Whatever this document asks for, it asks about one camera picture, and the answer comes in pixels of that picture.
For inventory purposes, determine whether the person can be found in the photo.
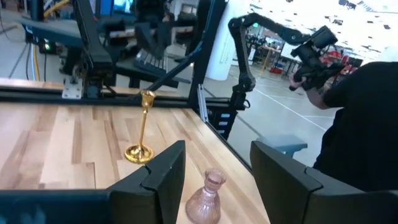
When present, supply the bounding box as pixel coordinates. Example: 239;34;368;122
288;61;398;192

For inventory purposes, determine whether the person's hand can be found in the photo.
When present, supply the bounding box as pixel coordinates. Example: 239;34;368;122
287;73;315;93

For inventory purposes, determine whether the black workstation stand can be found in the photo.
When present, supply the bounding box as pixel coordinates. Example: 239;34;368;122
18;17;192;90

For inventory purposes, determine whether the black box with white labels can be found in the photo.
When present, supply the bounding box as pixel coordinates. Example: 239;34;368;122
206;105;239;141

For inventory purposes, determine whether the silver mounting bracket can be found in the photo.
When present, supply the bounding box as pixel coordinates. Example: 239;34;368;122
61;77;83;100

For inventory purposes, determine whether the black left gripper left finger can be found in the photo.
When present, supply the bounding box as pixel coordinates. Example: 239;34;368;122
0;139;187;224

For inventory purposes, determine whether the black box with lit LEDs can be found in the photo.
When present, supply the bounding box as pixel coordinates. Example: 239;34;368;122
39;37;57;55

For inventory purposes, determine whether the pink glass candle holder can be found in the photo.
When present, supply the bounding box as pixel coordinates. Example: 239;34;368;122
185;168;227;224

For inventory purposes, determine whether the gold candlestick holder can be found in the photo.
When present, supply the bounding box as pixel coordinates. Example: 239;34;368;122
124;90;157;165

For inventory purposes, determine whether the yellow cable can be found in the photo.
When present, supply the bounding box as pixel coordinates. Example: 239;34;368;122
30;0;72;82

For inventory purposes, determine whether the white round pillar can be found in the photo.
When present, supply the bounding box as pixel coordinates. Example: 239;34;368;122
205;0;251;82

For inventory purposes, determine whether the black computer monitor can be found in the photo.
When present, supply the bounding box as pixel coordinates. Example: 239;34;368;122
93;0;137;18

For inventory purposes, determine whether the black aluminium table frame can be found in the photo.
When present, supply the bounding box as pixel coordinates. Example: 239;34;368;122
0;0;254;172

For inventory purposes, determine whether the black keyboard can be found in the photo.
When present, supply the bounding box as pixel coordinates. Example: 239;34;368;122
132;47;170;77

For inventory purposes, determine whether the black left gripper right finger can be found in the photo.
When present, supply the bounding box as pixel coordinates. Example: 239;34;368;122
250;140;398;224

